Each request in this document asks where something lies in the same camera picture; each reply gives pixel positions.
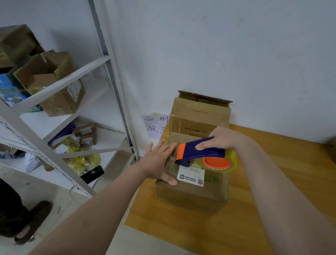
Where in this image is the wooden table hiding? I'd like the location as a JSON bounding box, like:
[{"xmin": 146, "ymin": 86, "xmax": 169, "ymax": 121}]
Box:
[{"xmin": 124, "ymin": 123, "xmax": 336, "ymax": 255}]

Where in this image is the person's right hand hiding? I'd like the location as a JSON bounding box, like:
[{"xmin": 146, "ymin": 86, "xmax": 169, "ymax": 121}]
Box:
[{"xmin": 195, "ymin": 126, "xmax": 254, "ymax": 158}]

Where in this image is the blue printed packet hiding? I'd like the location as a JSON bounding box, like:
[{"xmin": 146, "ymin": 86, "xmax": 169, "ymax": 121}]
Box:
[{"xmin": 0, "ymin": 73, "xmax": 42, "ymax": 113}]

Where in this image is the blue orange tape dispenser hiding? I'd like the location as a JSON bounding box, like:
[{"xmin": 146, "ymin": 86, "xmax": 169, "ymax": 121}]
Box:
[{"xmin": 175, "ymin": 137, "xmax": 238, "ymax": 173}]

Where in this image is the stack of cardboard boxes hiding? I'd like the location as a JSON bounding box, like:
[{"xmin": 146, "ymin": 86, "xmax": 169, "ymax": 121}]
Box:
[{"xmin": 167, "ymin": 90, "xmax": 233, "ymax": 139}]

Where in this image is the large worn shelf carton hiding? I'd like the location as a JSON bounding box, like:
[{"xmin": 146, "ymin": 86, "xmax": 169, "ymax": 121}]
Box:
[{"xmin": 13, "ymin": 51, "xmax": 86, "ymax": 118}]

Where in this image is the person's left hand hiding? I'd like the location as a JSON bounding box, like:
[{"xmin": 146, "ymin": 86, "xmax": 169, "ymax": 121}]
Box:
[{"xmin": 138, "ymin": 138, "xmax": 180, "ymax": 187}]

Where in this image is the yellow plastic bag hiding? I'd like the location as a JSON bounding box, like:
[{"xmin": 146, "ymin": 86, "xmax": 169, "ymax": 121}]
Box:
[{"xmin": 65, "ymin": 152, "xmax": 103, "ymax": 177}]

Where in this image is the white paper wall sign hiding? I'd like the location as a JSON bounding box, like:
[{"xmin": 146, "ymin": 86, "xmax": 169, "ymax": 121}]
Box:
[{"xmin": 143, "ymin": 111, "xmax": 171, "ymax": 139}]

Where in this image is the person's left forearm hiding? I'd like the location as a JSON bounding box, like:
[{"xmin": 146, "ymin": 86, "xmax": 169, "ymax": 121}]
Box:
[{"xmin": 29, "ymin": 165, "xmax": 150, "ymax": 255}]

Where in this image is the thin white cable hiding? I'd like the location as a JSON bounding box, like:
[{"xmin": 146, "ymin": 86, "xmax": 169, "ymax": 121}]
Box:
[{"xmin": 67, "ymin": 184, "xmax": 94, "ymax": 207}]

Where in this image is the white plastic bag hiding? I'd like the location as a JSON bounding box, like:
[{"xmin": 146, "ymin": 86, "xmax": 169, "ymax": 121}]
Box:
[{"xmin": 23, "ymin": 152, "xmax": 43, "ymax": 173}]

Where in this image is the dark blue bag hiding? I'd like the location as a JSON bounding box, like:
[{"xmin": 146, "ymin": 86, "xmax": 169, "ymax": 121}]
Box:
[{"xmin": 48, "ymin": 122, "xmax": 77, "ymax": 147}]

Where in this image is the dark crumpled shelf carton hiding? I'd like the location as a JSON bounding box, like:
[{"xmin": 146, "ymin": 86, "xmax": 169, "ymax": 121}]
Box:
[{"xmin": 0, "ymin": 25, "xmax": 46, "ymax": 75}]

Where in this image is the black mobile phone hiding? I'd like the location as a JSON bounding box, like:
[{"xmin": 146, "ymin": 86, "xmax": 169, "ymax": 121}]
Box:
[{"xmin": 80, "ymin": 165, "xmax": 106, "ymax": 185}]

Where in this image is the large green-printed cardboard box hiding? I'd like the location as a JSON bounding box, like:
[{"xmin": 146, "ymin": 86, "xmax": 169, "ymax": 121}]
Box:
[{"xmin": 155, "ymin": 131, "xmax": 232, "ymax": 214}]

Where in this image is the grey metal shelf rack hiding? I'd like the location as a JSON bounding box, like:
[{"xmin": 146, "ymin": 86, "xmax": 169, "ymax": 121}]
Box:
[{"xmin": 0, "ymin": 0, "xmax": 140, "ymax": 198}]

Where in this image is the small open carton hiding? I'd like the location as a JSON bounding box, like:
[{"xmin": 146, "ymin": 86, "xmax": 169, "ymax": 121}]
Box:
[{"xmin": 74, "ymin": 122, "xmax": 98, "ymax": 148}]

